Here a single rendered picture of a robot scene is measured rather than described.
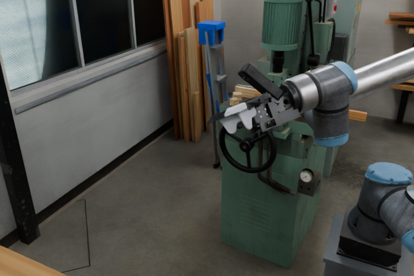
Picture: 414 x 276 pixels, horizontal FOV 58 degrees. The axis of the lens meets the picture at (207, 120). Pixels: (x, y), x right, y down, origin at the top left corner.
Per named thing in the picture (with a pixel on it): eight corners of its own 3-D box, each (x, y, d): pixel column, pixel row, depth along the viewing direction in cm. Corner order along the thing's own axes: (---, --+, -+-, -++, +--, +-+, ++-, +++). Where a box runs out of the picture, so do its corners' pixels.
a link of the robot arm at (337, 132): (336, 125, 107) (334, 87, 101) (356, 146, 97) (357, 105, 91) (304, 133, 107) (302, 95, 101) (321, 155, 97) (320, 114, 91)
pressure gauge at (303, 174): (298, 183, 178) (299, 169, 175) (300, 180, 181) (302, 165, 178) (311, 187, 175) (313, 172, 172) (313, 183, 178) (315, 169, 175)
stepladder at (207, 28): (208, 168, 309) (193, 23, 267) (221, 155, 330) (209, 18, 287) (225, 171, 302) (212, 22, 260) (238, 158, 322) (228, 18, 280)
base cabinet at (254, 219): (219, 241, 229) (220, 138, 200) (256, 193, 274) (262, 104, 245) (289, 270, 208) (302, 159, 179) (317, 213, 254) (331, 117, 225)
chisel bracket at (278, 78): (265, 89, 189) (267, 73, 186) (275, 82, 200) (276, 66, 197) (280, 92, 186) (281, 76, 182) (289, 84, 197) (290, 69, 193)
